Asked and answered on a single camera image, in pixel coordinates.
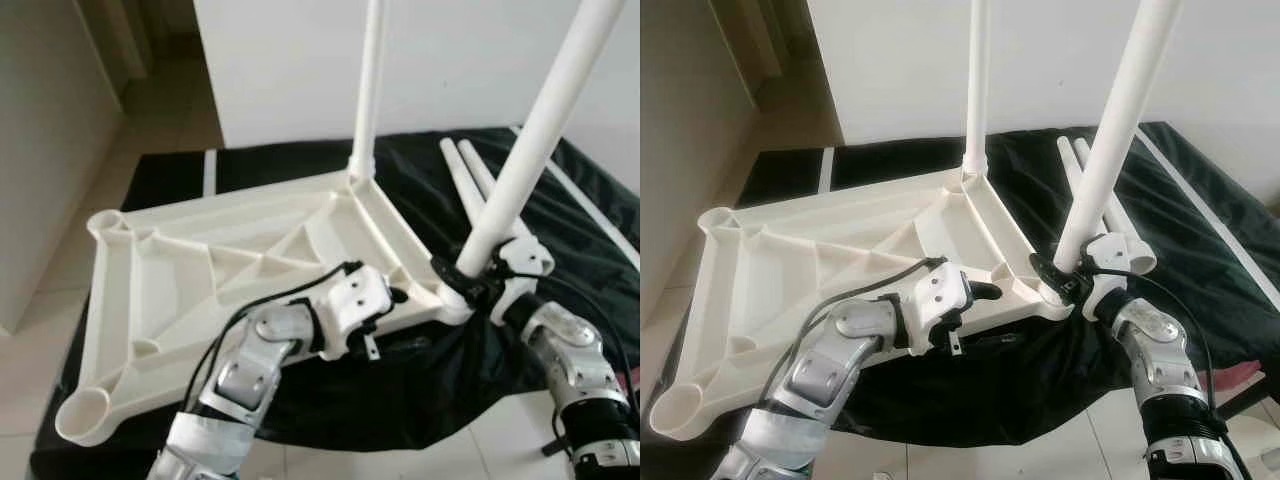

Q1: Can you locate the white plastic table leg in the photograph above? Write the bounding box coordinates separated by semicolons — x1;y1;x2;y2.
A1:
962;0;993;186
455;0;626;279
457;138;557;277
439;138;493;226
347;0;389;186
1050;0;1186;273
1072;136;1159;277
1056;136;1091;216

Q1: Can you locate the white plastic table top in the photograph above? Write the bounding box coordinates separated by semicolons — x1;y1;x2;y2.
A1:
648;165;1076;443
55;168;476;448

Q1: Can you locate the pink chair with black legs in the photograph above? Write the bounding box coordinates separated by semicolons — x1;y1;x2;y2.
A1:
1213;360;1280;416

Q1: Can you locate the white floor fan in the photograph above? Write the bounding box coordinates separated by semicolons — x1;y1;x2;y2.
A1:
1235;415;1280;480

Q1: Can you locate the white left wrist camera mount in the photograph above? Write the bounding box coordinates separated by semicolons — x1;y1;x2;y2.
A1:
320;265;393;359
915;262;976;353

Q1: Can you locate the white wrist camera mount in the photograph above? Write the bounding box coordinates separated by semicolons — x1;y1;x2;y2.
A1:
320;265;393;359
915;262;976;353
1085;235;1133;321
490;240;549;326

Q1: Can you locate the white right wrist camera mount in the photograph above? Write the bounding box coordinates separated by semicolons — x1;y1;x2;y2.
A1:
1085;235;1133;321
490;240;549;326

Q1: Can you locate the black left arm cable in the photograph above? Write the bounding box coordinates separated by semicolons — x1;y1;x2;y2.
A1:
203;260;363;426
785;256;949;411

